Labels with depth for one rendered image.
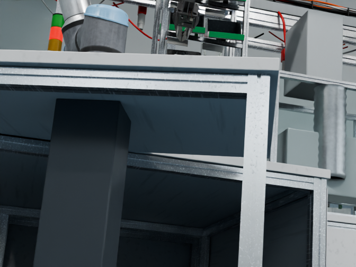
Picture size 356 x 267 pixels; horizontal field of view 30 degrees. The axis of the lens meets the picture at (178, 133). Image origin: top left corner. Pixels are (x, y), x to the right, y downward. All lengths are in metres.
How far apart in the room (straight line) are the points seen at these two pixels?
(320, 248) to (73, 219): 0.94
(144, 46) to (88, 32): 4.96
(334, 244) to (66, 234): 1.72
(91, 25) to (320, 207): 0.98
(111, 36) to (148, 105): 0.21
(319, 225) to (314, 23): 1.53
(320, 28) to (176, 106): 1.99
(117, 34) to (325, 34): 1.94
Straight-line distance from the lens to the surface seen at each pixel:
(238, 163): 2.14
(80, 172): 1.57
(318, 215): 2.23
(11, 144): 2.04
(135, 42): 6.71
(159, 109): 1.65
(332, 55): 3.49
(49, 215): 1.57
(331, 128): 3.27
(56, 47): 2.52
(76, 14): 1.88
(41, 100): 1.68
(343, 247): 3.07
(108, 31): 1.71
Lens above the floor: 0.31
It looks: 16 degrees up
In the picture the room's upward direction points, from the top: 5 degrees clockwise
